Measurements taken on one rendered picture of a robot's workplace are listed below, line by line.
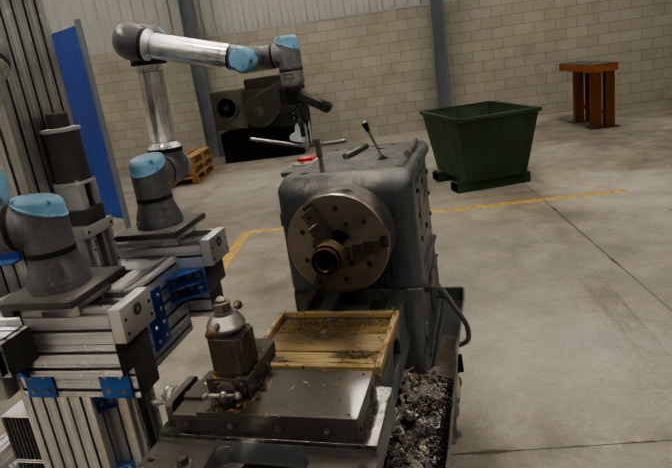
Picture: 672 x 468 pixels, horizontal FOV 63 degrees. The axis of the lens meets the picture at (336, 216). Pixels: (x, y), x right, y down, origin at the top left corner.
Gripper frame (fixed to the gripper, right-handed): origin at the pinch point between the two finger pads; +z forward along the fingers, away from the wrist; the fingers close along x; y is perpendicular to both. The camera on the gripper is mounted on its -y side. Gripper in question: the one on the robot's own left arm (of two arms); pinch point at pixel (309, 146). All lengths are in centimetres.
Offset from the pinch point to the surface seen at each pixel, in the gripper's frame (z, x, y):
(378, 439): 42, 89, -34
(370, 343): 46, 47, -24
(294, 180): 10.1, 4.9, 5.2
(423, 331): 65, 6, -32
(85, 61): -60, -328, 333
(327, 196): 11.8, 23.6, -11.1
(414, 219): 25.6, 6.4, -33.1
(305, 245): 26.5, 23.5, -2.0
